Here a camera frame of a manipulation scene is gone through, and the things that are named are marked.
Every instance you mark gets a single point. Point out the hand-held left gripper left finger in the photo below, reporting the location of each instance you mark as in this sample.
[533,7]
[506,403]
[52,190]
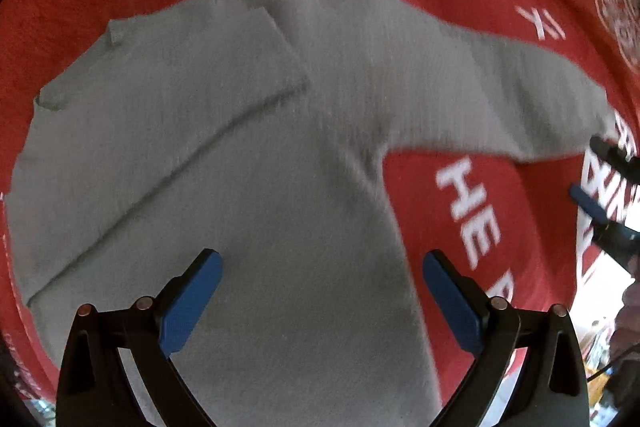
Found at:
[192,302]

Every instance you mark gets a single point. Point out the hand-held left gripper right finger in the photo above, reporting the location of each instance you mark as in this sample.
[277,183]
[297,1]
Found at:
[452,304]

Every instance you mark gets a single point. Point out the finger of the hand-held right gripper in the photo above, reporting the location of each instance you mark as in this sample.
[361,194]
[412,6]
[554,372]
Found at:
[589,203]
[616,157]

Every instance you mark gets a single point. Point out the grey knit sweater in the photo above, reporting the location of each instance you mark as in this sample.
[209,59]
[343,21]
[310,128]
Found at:
[250,157]

